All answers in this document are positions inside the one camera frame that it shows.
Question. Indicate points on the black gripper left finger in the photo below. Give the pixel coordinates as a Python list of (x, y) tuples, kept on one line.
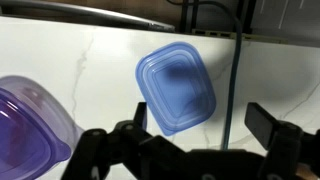
[(140, 115)]

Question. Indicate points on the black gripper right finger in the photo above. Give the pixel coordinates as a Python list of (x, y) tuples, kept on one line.
[(261, 125)]

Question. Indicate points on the purple translucent plastic lid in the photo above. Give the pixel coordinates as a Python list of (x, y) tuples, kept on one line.
[(23, 133)]

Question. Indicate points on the blue plastic lid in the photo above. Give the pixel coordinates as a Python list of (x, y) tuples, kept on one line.
[(175, 86)]

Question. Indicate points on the perforated metal frame rail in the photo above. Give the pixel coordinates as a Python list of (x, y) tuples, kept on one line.
[(240, 36)]

